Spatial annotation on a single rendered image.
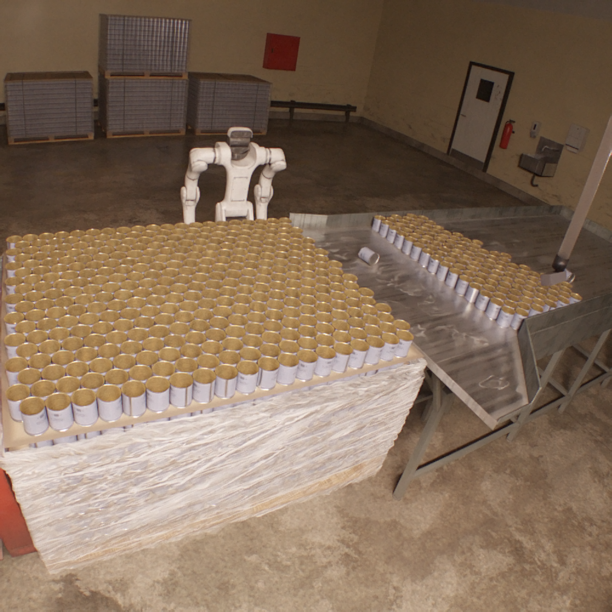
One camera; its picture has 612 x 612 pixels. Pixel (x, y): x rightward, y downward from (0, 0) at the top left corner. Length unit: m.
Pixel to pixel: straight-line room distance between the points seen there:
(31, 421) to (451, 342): 1.54
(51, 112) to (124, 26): 1.82
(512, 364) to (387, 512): 1.10
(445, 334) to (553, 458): 1.68
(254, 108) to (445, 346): 7.84
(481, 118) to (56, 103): 7.66
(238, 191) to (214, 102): 6.42
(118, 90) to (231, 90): 2.04
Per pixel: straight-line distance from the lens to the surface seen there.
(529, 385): 1.93
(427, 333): 2.00
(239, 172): 2.64
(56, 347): 1.54
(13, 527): 2.29
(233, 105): 9.18
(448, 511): 2.82
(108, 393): 1.38
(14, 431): 1.38
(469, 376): 1.86
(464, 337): 2.08
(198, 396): 1.40
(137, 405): 1.34
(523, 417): 3.25
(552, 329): 2.60
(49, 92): 8.45
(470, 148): 10.02
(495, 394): 1.83
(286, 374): 1.48
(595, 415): 4.10
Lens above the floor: 2.13
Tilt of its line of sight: 32 degrees down
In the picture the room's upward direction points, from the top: 10 degrees clockwise
